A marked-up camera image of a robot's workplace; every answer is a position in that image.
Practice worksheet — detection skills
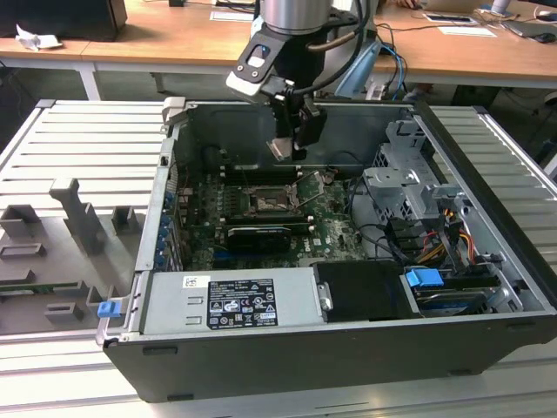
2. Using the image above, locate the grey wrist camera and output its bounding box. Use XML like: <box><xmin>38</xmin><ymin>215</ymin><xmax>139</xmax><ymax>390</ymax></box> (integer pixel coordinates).
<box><xmin>225</xmin><ymin>32</ymin><xmax>289</xmax><ymax>105</ymax></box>

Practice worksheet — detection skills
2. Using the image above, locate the black open PC case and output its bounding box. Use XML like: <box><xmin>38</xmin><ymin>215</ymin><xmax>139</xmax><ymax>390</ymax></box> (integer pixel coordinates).
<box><xmin>102</xmin><ymin>98</ymin><xmax>557</xmax><ymax>404</ymax></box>

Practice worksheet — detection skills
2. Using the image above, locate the wooden desk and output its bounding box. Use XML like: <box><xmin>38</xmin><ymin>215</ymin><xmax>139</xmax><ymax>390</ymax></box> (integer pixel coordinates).
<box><xmin>0</xmin><ymin>0</ymin><xmax>557</xmax><ymax>86</ymax></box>

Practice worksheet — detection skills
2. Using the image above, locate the green RAM stick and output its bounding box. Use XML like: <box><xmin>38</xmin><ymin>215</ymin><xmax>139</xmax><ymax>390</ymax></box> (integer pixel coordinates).
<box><xmin>0</xmin><ymin>282</ymin><xmax>84</xmax><ymax>293</ymax></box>

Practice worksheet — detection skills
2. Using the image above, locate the green motherboard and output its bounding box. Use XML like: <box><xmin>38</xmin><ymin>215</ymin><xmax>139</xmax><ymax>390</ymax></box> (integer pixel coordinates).
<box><xmin>173</xmin><ymin>167</ymin><xmax>371</xmax><ymax>273</ymax></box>

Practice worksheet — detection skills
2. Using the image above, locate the white paper sheet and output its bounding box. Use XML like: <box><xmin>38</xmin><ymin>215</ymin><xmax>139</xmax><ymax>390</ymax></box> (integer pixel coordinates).
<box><xmin>209</xmin><ymin>10</ymin><xmax>258</xmax><ymax>23</ymax></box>
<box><xmin>437</xmin><ymin>25</ymin><xmax>497</xmax><ymax>38</ymax></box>

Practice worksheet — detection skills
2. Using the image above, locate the black data cable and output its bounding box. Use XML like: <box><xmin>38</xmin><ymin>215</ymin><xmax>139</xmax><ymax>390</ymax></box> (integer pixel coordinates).
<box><xmin>350</xmin><ymin>180</ymin><xmax>419</xmax><ymax>266</ymax></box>

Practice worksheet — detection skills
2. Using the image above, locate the hard disk in blue carrier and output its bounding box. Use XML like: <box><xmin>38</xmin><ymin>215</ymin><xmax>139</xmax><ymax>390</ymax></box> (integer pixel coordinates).
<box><xmin>402</xmin><ymin>267</ymin><xmax>495</xmax><ymax>318</ymax></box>

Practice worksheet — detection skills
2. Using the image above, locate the grey metal drive cage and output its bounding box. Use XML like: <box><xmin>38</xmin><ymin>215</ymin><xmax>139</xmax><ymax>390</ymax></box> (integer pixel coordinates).
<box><xmin>361</xmin><ymin>118</ymin><xmax>473</xmax><ymax>230</ymax></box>

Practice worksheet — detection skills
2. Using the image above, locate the CPU socket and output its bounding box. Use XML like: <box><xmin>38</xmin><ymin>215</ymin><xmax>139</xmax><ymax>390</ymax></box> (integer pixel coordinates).
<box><xmin>241</xmin><ymin>185</ymin><xmax>305</xmax><ymax>218</ymax></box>

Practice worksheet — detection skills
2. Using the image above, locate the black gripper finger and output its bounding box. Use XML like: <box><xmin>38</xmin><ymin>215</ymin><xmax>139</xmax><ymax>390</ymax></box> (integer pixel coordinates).
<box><xmin>293</xmin><ymin>100</ymin><xmax>328</xmax><ymax>162</ymax></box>
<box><xmin>272</xmin><ymin>89</ymin><xmax>299</xmax><ymax>139</ymax></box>

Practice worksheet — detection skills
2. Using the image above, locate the black RAM slot bank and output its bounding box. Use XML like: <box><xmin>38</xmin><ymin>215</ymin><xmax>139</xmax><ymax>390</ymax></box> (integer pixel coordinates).
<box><xmin>224</xmin><ymin>212</ymin><xmax>315</xmax><ymax>232</ymax></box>
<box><xmin>224</xmin><ymin>165</ymin><xmax>304</xmax><ymax>185</ymax></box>

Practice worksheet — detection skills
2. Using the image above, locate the black box on desk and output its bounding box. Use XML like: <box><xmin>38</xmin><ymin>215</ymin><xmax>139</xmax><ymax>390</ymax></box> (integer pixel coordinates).
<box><xmin>0</xmin><ymin>0</ymin><xmax>129</xmax><ymax>44</ymax></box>

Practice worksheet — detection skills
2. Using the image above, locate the black graphics card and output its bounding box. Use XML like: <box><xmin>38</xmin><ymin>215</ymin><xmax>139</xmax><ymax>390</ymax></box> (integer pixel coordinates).
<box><xmin>225</xmin><ymin>223</ymin><xmax>293</xmax><ymax>254</ymax></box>

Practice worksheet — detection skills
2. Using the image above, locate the black camera cable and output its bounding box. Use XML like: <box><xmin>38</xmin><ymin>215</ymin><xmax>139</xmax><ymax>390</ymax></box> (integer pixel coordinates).
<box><xmin>304</xmin><ymin>0</ymin><xmax>379</xmax><ymax>95</ymax></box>

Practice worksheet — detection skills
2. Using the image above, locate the white framed tablet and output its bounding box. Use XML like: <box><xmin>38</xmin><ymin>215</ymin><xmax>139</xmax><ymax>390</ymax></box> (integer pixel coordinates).
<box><xmin>424</xmin><ymin>11</ymin><xmax>478</xmax><ymax>25</ymax></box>

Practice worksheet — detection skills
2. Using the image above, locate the yellow orange wire bundle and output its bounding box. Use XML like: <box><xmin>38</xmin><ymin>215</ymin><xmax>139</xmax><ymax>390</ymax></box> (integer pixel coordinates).
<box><xmin>415</xmin><ymin>230</ymin><xmax>476</xmax><ymax>265</ymax></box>

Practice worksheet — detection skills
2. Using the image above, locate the dark grey laptop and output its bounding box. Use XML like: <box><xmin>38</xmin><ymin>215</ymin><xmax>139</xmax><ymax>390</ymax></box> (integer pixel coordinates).
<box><xmin>502</xmin><ymin>19</ymin><xmax>557</xmax><ymax>39</ymax></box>

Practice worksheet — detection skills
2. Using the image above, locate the crumpled white paper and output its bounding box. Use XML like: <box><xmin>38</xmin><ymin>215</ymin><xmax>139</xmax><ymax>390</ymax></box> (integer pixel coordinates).
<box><xmin>15</xmin><ymin>24</ymin><xmax>64</xmax><ymax>53</ymax></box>

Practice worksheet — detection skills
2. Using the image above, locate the pale grey case handle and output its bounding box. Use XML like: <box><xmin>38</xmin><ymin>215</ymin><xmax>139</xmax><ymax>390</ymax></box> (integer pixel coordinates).
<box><xmin>160</xmin><ymin>96</ymin><xmax>189</xmax><ymax>127</ymax></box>

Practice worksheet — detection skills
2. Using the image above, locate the grey power supply unit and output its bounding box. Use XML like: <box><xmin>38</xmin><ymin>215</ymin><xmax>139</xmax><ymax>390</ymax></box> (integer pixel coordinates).
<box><xmin>139</xmin><ymin>266</ymin><xmax>335</xmax><ymax>337</ymax></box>

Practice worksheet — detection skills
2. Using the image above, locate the grey parts rack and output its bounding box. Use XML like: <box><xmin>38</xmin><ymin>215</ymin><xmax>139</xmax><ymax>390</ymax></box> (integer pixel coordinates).
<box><xmin>0</xmin><ymin>177</ymin><xmax>148</xmax><ymax>337</ymax></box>

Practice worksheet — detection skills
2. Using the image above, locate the blue cable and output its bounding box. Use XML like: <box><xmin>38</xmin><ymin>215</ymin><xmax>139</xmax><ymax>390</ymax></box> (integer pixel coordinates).
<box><xmin>380</xmin><ymin>41</ymin><xmax>409</xmax><ymax>100</ymax></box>

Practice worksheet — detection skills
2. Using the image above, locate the blue case latch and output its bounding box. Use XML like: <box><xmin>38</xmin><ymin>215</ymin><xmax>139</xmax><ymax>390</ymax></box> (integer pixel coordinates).
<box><xmin>97</xmin><ymin>300</ymin><xmax>122</xmax><ymax>320</ymax></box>

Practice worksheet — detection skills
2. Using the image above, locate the black plastic shroud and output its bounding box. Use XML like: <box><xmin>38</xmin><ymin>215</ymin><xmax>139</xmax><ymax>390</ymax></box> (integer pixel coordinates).
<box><xmin>312</xmin><ymin>260</ymin><xmax>422</xmax><ymax>324</ymax></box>

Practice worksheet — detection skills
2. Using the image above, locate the silver square CPU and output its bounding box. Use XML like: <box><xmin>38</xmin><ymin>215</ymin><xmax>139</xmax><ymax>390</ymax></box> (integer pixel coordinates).
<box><xmin>266</xmin><ymin>137</ymin><xmax>298</xmax><ymax>163</ymax></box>

